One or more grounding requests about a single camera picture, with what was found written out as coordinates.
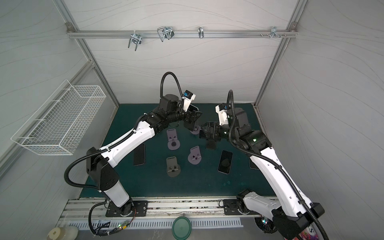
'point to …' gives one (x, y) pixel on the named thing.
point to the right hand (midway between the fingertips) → (210, 122)
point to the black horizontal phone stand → (211, 144)
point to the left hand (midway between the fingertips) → (199, 107)
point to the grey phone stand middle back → (173, 143)
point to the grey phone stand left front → (173, 169)
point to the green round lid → (181, 228)
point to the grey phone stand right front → (194, 157)
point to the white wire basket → (59, 123)
